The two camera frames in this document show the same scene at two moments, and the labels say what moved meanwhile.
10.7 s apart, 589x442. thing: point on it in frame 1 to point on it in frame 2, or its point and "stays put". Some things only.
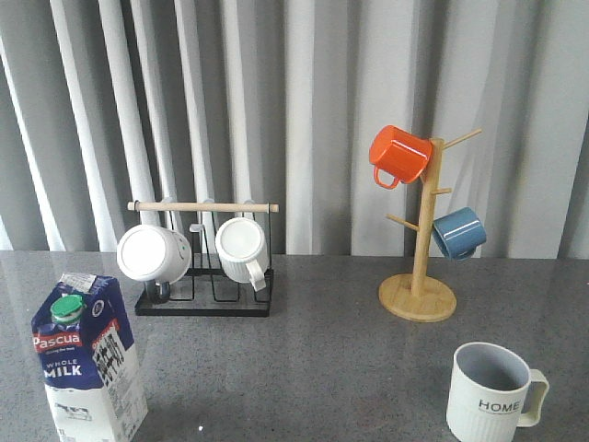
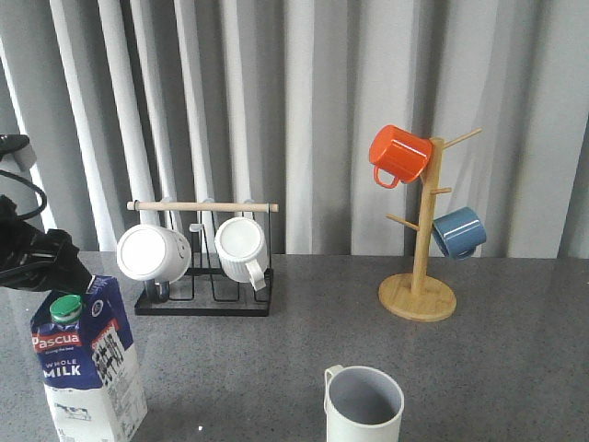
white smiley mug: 153,253 stays put
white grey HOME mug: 491,393 to 362,404
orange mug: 399,154 stays put
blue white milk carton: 91,367 stays put
